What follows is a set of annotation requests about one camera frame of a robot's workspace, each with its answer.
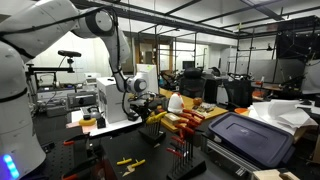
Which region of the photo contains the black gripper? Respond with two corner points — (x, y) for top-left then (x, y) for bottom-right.
(129, 99), (160, 121)

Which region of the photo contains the white chicken plush toy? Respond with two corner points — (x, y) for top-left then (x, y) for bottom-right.
(168, 93), (184, 114)

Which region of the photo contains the black stand with red keys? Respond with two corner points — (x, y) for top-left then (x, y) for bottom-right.
(166, 109), (206, 180)

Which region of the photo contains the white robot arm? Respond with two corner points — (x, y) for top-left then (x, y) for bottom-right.
(0, 0), (147, 180)

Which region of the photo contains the black office chair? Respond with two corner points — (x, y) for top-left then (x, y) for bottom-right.
(179, 68), (206, 98)

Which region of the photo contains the dark blue plastic bin lid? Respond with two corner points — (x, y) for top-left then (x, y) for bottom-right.
(208, 112), (295, 168)

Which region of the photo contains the white cardboard box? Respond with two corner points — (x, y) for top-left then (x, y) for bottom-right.
(97, 77), (128, 124)

